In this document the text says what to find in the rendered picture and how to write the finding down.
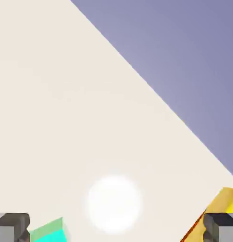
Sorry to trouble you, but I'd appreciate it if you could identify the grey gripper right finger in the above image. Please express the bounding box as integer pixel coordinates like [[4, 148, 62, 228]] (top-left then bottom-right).
[[203, 212, 233, 242]]

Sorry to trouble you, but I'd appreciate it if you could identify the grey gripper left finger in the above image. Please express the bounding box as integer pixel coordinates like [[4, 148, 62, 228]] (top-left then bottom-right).
[[0, 212, 31, 242]]

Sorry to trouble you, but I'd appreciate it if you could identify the small cyan cube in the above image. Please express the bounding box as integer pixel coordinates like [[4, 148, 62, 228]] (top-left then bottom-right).
[[29, 216, 70, 242]]

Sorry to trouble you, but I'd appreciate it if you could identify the large yellow box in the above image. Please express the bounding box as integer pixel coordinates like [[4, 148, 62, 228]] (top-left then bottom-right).
[[179, 186, 233, 242]]

